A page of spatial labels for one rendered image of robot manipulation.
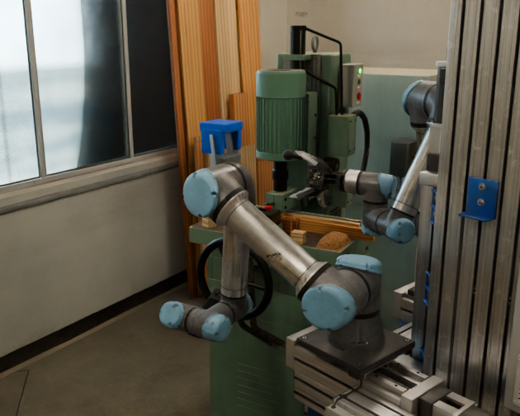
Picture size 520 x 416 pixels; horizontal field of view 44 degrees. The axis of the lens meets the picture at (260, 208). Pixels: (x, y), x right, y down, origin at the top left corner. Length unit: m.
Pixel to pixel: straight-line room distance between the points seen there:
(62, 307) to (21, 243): 0.46
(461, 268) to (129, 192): 2.41
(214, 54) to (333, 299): 2.73
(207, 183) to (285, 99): 0.71
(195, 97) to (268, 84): 1.64
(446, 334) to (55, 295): 2.25
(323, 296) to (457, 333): 0.39
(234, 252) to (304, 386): 0.42
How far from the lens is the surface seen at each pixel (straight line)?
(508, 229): 1.55
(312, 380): 1.82
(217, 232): 2.33
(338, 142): 2.40
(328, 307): 1.50
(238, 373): 2.51
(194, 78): 3.81
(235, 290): 1.84
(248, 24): 4.29
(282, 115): 2.21
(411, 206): 1.89
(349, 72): 2.47
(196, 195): 1.61
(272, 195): 2.31
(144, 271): 3.91
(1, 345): 3.35
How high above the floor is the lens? 1.61
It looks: 16 degrees down
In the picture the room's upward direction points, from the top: straight up
